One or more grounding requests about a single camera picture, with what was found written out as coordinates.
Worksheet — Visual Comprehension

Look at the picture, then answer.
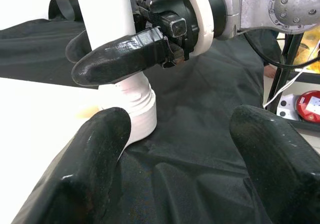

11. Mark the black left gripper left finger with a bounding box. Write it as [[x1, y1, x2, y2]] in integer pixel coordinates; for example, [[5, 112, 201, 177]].
[[11, 107, 132, 224]]

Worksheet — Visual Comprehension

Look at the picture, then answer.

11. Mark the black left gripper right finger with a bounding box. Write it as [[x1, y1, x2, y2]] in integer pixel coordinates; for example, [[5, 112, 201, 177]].
[[229, 104, 320, 224]]

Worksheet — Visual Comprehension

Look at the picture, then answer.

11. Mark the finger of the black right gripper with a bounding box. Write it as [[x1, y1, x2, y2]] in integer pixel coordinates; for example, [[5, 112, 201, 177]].
[[71, 27, 171, 87], [65, 30, 93, 64]]

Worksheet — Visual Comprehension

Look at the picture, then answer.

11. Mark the white plastic table leg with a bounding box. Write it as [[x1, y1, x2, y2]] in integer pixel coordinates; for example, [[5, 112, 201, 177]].
[[77, 0, 158, 144]]

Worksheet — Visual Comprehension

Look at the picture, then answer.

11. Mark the white plastic table top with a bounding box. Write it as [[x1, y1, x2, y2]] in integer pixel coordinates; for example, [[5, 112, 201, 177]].
[[0, 77, 158, 224]]

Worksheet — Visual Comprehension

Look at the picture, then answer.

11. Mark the small red object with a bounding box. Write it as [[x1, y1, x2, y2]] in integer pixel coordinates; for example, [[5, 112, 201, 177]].
[[295, 90, 320, 123]]

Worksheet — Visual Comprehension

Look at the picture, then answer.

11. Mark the white plastic device box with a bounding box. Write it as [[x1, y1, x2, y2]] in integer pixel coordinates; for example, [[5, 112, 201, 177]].
[[276, 93, 300, 121]]

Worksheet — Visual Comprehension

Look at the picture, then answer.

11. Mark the black cloth table cover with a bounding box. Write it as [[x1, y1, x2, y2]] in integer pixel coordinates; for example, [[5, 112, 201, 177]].
[[0, 0, 320, 224]]

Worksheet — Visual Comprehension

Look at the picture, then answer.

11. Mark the black metal stand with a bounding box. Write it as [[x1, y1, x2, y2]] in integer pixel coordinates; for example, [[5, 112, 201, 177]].
[[269, 32, 320, 114]]

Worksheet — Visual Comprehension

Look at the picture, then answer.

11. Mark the yellow patterned object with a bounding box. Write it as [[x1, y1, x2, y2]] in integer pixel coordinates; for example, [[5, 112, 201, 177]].
[[292, 31, 320, 71]]

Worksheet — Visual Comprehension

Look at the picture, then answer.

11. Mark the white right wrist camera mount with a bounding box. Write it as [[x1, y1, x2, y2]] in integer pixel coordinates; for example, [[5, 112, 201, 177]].
[[167, 0, 216, 57]]

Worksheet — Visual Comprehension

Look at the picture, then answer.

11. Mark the thin white wire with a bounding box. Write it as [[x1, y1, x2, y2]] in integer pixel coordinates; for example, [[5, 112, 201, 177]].
[[262, 40, 320, 109]]

